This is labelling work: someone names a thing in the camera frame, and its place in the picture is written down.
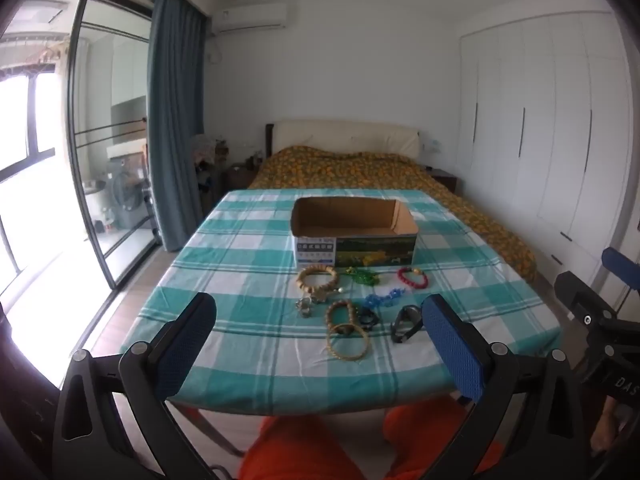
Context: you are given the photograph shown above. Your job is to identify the blue crystal bracelet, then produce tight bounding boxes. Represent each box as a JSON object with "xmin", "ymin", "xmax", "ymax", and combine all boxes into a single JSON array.
[{"xmin": 363, "ymin": 287, "xmax": 403, "ymax": 309}]

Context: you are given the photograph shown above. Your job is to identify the orange patterned bed blanket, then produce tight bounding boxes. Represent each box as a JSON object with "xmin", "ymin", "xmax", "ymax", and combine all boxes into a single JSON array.
[{"xmin": 248, "ymin": 145, "xmax": 538, "ymax": 283}]

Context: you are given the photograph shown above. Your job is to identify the white air conditioner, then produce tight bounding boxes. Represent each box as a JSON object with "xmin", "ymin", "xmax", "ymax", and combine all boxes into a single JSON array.
[{"xmin": 218, "ymin": 2, "xmax": 289, "ymax": 36}]

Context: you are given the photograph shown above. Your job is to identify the dark wooden nightstand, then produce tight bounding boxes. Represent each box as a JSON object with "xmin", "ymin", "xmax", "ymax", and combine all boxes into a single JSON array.
[
  {"xmin": 430, "ymin": 167, "xmax": 461, "ymax": 193},
  {"xmin": 222, "ymin": 162, "xmax": 261, "ymax": 191}
]

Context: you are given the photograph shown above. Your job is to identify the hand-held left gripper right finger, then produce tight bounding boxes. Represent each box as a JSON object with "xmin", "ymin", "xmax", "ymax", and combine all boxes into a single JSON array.
[{"xmin": 421, "ymin": 294, "xmax": 594, "ymax": 480}]

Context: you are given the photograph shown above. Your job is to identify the person's right hand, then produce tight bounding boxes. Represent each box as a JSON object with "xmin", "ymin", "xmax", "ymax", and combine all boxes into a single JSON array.
[{"xmin": 590, "ymin": 399, "xmax": 626, "ymax": 461}]

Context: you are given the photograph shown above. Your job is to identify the person's left leg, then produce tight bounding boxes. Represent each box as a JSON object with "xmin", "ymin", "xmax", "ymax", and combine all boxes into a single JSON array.
[{"xmin": 237, "ymin": 412, "xmax": 396, "ymax": 480}]

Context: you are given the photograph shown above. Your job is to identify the black bangle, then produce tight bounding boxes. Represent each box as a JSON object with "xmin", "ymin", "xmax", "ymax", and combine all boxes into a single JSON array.
[{"xmin": 390, "ymin": 305, "xmax": 423, "ymax": 345}]

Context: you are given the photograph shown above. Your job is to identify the brown bead bracelet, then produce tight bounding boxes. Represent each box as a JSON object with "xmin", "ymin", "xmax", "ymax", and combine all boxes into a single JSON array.
[{"xmin": 325, "ymin": 299, "xmax": 357, "ymax": 328}]

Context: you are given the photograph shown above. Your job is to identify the blue curtain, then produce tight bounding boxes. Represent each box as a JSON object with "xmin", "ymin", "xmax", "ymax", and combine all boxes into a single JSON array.
[{"xmin": 147, "ymin": 0, "xmax": 208, "ymax": 253}]

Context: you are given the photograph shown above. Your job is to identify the white wardrobe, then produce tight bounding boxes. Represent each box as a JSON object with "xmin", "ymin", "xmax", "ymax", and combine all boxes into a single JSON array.
[{"xmin": 455, "ymin": 10, "xmax": 636, "ymax": 286}]

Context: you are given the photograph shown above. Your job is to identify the pile of clothes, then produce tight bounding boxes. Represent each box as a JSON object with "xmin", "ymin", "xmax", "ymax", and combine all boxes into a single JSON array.
[{"xmin": 190, "ymin": 132, "xmax": 231, "ymax": 196}]

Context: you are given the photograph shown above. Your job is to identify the thin golden bead bracelet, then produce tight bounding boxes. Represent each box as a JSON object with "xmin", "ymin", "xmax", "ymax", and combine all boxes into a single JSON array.
[{"xmin": 326, "ymin": 323, "xmax": 371, "ymax": 361}]

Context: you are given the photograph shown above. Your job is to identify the green crystal bracelet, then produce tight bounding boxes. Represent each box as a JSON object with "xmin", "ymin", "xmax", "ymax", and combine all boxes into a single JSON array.
[{"xmin": 345, "ymin": 267, "xmax": 380, "ymax": 286}]

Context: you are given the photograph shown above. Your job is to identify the table leg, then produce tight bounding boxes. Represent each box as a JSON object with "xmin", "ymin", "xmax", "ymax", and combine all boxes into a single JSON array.
[{"xmin": 175, "ymin": 405, "xmax": 246, "ymax": 461}]

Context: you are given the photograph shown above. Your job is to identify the teal plaid tablecloth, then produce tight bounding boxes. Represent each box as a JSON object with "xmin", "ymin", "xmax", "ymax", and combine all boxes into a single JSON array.
[{"xmin": 117, "ymin": 187, "xmax": 563, "ymax": 418}]

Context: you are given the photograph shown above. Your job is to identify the light wooden bead bracelet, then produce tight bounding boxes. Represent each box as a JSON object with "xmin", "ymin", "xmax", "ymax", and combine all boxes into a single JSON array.
[{"xmin": 296, "ymin": 265, "xmax": 337, "ymax": 295}]

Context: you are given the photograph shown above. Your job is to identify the cardboard box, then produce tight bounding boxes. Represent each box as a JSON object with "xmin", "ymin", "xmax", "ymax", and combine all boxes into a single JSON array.
[{"xmin": 290, "ymin": 196, "xmax": 418, "ymax": 270}]

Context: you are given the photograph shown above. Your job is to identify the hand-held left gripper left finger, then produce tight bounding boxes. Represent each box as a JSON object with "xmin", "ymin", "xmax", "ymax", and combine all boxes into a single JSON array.
[{"xmin": 52, "ymin": 292, "xmax": 218, "ymax": 480}]

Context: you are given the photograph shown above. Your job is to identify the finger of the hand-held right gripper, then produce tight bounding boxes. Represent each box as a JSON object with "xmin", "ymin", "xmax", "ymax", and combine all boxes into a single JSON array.
[
  {"xmin": 601, "ymin": 247, "xmax": 640, "ymax": 295},
  {"xmin": 554, "ymin": 270, "xmax": 618, "ymax": 328}
]

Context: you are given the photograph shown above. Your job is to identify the cream padded headboard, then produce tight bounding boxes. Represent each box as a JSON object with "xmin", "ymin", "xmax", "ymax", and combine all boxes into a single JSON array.
[{"xmin": 265, "ymin": 120, "xmax": 421, "ymax": 158}]

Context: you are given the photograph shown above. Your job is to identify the black framed sliding glass door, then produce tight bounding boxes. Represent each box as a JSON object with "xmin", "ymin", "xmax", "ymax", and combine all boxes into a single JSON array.
[{"xmin": 65, "ymin": 0, "xmax": 161, "ymax": 291}]

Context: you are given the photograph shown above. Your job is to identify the person's right leg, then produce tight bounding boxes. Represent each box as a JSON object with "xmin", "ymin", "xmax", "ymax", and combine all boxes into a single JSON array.
[{"xmin": 382, "ymin": 395, "xmax": 501, "ymax": 480}]

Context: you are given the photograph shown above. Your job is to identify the person's leg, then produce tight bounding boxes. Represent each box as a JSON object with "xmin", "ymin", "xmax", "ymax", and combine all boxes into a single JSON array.
[
  {"xmin": 382, "ymin": 395, "xmax": 501, "ymax": 480},
  {"xmin": 237, "ymin": 412, "xmax": 396, "ymax": 480}
]

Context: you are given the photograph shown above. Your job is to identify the red bead bracelet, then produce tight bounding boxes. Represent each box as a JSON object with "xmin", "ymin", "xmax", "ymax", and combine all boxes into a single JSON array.
[{"xmin": 397, "ymin": 267, "xmax": 430, "ymax": 291}]

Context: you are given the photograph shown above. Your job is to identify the black framed window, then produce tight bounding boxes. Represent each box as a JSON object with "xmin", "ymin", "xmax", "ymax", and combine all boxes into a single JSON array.
[{"xmin": 0, "ymin": 75, "xmax": 56, "ymax": 281}]

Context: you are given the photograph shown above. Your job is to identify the washing machine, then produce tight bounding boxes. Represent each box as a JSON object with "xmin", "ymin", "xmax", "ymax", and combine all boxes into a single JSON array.
[{"xmin": 102, "ymin": 155, "xmax": 151, "ymax": 231}]

